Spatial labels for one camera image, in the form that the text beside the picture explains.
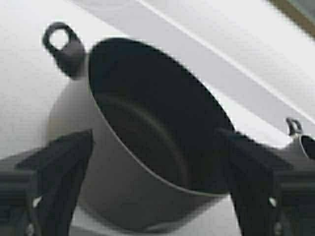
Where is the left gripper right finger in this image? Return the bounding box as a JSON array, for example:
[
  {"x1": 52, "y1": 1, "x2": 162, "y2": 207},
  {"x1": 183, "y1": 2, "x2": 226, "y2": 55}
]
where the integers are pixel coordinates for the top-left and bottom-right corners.
[{"x1": 216, "y1": 129, "x2": 293, "y2": 236}]

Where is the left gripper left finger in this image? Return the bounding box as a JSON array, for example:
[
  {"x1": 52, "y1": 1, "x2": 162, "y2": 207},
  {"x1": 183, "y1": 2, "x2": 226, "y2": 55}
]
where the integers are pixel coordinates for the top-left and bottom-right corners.
[{"x1": 15, "y1": 129, "x2": 94, "y2": 236}]

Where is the large grey cooking pot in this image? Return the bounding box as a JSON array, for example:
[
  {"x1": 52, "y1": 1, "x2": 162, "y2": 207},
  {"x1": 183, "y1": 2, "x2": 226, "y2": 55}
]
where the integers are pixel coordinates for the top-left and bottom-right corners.
[{"x1": 42, "y1": 22, "x2": 234, "y2": 234}]

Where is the small dark saucepan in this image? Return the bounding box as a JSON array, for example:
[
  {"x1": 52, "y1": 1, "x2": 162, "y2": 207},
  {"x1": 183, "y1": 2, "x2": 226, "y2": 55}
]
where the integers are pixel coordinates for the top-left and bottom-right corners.
[{"x1": 279, "y1": 117, "x2": 315, "y2": 161}]

